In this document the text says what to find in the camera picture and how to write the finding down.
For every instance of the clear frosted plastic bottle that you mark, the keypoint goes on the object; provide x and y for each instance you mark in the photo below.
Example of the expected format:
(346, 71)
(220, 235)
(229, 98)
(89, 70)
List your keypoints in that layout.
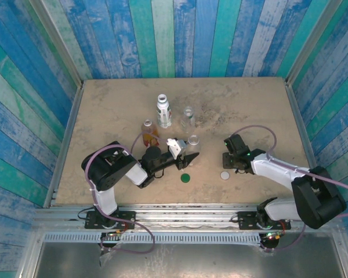
(195, 147)

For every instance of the orange tea bottle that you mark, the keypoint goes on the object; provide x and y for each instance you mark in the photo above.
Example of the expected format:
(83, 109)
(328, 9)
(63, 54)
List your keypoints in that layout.
(149, 136)

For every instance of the plain white bottle cap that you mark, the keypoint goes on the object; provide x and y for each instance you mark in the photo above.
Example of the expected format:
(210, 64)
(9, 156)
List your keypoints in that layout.
(225, 175)

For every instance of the clear labelled plastic bottle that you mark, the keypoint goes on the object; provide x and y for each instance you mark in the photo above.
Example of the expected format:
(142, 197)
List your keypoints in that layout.
(188, 123)

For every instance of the white bottle green label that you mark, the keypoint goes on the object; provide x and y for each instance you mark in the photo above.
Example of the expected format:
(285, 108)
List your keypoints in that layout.
(164, 116)

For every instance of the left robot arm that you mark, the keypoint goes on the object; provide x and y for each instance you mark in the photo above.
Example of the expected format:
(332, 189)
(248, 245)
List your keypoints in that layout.
(107, 199)

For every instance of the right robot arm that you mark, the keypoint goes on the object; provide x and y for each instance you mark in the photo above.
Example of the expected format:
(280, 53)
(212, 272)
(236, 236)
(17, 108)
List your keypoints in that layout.
(278, 173)

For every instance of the green bottle cap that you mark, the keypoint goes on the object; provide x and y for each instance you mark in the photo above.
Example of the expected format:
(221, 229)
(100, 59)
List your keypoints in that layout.
(185, 177)

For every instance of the grey metal rack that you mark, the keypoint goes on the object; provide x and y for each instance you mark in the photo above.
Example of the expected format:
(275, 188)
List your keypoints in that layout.
(185, 215)

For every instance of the small circuit board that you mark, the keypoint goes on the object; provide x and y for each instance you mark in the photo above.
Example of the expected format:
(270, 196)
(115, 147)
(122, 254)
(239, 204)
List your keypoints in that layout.
(271, 236)
(116, 232)

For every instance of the steel sheet panel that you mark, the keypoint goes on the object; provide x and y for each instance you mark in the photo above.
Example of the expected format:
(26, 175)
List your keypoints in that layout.
(191, 262)

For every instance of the aluminium side rail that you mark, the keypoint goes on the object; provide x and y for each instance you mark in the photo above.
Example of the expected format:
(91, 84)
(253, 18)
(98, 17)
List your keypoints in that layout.
(64, 144)
(301, 124)

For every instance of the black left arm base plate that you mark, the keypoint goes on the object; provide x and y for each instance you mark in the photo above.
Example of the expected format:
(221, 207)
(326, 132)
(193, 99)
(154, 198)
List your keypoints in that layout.
(127, 217)

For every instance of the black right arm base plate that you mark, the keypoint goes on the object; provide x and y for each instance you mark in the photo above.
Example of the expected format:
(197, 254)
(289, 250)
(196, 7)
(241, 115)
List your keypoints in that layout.
(245, 220)

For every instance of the aluminium corner post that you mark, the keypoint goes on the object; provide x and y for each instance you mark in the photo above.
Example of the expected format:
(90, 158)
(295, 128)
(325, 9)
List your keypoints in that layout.
(312, 43)
(58, 43)

